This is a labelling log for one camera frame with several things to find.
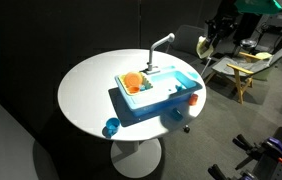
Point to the blue toy spatula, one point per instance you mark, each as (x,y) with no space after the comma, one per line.
(179,87)

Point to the orange toy plate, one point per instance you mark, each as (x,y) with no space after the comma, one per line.
(132,79)

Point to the purple orange clamp tool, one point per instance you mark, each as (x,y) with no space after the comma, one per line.
(273,147)

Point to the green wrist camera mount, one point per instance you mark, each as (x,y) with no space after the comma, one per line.
(258,6)

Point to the blue toy cup lying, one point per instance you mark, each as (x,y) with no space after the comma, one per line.
(176,114)

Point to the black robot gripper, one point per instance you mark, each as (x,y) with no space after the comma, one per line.
(221,26)

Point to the grey toy faucet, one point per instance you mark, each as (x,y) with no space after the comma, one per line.
(152,68)

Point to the orange toy bowl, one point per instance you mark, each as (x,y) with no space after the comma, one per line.
(133,89)

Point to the teal round saucer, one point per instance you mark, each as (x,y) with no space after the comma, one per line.
(193,75)

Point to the white cream container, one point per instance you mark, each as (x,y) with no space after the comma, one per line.
(204,48)

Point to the grey chair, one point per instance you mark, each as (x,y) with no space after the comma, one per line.
(184,47)

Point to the round white table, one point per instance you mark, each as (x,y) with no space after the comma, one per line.
(88,96)

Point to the yellow dish rack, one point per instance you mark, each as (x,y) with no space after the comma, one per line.
(145,85)

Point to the black clamp handles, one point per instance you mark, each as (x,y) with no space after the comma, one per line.
(253,152)

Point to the blue toy mug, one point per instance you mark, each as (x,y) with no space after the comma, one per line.
(112,126)

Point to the light blue toy sink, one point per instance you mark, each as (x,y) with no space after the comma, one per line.
(163,93)

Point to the orange toy cup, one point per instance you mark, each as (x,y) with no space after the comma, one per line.
(193,99)

